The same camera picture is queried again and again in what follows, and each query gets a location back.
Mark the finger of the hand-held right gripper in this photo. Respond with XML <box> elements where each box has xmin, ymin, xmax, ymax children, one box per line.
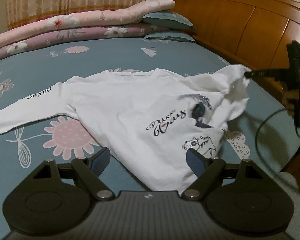
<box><xmin>244</xmin><ymin>68</ymin><xmax>290</xmax><ymax>79</ymax></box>

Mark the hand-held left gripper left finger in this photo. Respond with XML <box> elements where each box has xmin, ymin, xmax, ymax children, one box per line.
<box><xmin>33</xmin><ymin>147</ymin><xmax>115</xmax><ymax>201</ymax></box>

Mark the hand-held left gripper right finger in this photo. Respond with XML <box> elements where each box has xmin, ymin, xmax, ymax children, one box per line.
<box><xmin>181</xmin><ymin>148</ymin><xmax>262</xmax><ymax>201</ymax></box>

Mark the white long-sleeved printed shirt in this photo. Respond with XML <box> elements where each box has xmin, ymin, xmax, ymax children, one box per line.
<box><xmin>0</xmin><ymin>64</ymin><xmax>252</xmax><ymax>197</ymax></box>

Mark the person's right hand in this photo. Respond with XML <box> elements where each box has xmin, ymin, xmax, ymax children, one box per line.
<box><xmin>281</xmin><ymin>85</ymin><xmax>300</xmax><ymax>113</ymax></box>

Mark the wooden bed headboard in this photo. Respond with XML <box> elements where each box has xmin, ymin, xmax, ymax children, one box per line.
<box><xmin>170</xmin><ymin>0</ymin><xmax>300</xmax><ymax>110</ymax></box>

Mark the teal pillow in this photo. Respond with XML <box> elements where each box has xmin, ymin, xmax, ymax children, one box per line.
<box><xmin>142</xmin><ymin>11</ymin><xmax>197</xmax><ymax>33</ymax></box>
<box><xmin>143</xmin><ymin>32</ymin><xmax>197</xmax><ymax>43</ymax></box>

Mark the blue floral bed sheet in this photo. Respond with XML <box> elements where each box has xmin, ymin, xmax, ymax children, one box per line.
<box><xmin>0</xmin><ymin>36</ymin><xmax>300</xmax><ymax>240</ymax></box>

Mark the purple floral quilt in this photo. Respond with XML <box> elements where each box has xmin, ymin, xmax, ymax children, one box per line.
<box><xmin>0</xmin><ymin>22</ymin><xmax>172</xmax><ymax>60</ymax></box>

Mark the pink floral quilt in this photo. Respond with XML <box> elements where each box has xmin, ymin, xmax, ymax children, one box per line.
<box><xmin>0</xmin><ymin>0</ymin><xmax>176</xmax><ymax>52</ymax></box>

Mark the black cable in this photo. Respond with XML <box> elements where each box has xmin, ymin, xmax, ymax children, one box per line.
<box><xmin>254</xmin><ymin>109</ymin><xmax>300</xmax><ymax>173</ymax></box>

